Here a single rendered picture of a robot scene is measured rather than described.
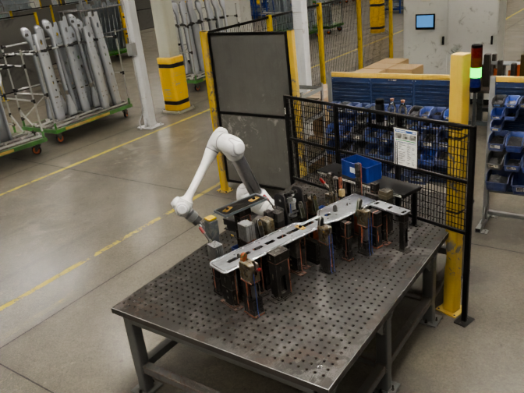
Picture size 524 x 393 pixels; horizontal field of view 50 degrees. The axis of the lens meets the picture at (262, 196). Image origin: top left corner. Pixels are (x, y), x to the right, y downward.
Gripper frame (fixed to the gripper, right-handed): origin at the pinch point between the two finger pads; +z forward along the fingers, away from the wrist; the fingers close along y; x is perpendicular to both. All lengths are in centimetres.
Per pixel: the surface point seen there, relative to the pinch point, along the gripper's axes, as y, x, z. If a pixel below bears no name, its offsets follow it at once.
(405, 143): -1, -147, 56
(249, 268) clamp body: -88, -10, 19
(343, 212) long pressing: -21, -76, 53
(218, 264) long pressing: -68, 4, 7
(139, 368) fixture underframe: -30, 98, 20
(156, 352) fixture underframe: -20, 86, 23
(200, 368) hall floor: -8, 78, 56
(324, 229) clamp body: -50, -57, 45
